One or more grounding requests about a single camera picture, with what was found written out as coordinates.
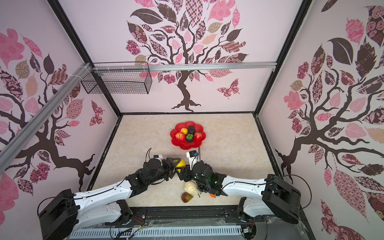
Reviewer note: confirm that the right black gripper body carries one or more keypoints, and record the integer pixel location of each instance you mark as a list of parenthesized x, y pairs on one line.
[(193, 173)]

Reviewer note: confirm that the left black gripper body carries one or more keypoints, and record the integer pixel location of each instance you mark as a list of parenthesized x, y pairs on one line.
[(163, 173)]

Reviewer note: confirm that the yellow lemon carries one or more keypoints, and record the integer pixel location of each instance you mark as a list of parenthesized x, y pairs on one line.
[(180, 165)]

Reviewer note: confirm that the red flower-shaped fruit bowl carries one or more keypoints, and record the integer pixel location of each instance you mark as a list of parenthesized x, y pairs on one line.
[(184, 145)]

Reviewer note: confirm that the brown green fig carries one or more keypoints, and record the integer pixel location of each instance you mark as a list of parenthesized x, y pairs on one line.
[(186, 197)]

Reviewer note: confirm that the red pomegranate fruit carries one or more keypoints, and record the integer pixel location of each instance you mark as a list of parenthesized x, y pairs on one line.
[(180, 137)]

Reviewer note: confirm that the small yellow quince fruit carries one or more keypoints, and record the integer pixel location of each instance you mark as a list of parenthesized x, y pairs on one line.
[(184, 131)]

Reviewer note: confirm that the red strawberry with green leaves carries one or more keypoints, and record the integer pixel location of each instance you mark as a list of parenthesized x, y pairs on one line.
[(198, 136)]

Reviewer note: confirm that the dark green avocado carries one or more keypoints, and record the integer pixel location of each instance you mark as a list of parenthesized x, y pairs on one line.
[(191, 130)]

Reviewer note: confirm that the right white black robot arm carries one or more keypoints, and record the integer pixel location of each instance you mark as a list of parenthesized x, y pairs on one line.
[(269, 196)]

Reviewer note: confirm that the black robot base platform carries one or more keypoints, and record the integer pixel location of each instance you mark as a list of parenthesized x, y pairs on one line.
[(265, 227)]

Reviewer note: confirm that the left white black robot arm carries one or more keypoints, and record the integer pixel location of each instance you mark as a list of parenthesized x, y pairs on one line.
[(68, 211)]

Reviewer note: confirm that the black grape bunch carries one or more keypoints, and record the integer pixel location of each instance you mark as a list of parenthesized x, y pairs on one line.
[(202, 188)]

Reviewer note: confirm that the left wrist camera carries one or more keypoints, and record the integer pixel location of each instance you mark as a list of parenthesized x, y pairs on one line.
[(159, 157)]

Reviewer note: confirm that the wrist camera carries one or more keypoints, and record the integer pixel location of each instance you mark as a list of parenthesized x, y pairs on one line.
[(159, 157), (192, 156)]

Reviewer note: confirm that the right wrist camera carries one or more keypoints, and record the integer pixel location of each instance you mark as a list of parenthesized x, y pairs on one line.
[(192, 156)]

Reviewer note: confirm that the white slotted cable duct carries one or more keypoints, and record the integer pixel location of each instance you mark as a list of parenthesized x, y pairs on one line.
[(160, 233)]

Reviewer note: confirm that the black wire mesh basket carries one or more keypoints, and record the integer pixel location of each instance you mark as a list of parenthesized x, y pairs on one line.
[(131, 78)]

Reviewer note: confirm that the left aluminium frame rail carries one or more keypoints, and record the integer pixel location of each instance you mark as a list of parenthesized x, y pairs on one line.
[(11, 150)]

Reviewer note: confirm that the aluminium frame rail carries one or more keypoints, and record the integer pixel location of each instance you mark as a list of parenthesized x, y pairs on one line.
[(11, 150), (189, 67)]

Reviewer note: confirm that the rear aluminium frame rail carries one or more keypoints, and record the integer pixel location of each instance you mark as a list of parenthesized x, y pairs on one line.
[(189, 67)]

